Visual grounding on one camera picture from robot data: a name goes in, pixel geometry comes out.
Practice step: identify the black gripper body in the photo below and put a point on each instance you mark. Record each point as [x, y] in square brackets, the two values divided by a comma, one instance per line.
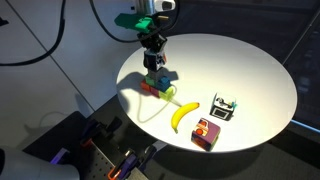
[153, 39]

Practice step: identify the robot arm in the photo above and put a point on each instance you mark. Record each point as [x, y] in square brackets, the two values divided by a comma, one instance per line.
[150, 5]

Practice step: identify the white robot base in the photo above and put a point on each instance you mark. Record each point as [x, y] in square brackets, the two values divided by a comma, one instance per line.
[30, 166]

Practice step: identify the blue number four plush cube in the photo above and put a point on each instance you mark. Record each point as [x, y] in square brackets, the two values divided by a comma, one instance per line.
[222, 108]

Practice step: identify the green block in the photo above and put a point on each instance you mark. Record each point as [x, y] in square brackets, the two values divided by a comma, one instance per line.
[149, 81]

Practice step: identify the orange block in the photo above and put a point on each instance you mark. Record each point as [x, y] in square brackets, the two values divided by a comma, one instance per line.
[145, 86]

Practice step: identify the blue block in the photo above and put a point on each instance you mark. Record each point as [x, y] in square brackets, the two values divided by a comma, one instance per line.
[164, 84]

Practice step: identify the magenta block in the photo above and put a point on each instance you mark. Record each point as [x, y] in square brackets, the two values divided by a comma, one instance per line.
[154, 91]

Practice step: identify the yellow-green block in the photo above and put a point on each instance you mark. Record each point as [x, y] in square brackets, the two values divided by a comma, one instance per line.
[166, 93]

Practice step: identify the yellow banana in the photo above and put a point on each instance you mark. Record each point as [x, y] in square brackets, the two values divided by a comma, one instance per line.
[181, 113]

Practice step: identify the purple orange bar clamp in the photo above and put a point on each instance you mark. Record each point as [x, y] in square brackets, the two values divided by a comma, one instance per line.
[128, 163]
[100, 131]

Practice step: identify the black perforated board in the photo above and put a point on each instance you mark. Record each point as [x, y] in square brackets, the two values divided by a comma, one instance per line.
[103, 165]

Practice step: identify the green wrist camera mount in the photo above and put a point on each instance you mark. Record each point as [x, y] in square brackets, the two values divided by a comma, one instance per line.
[133, 21]

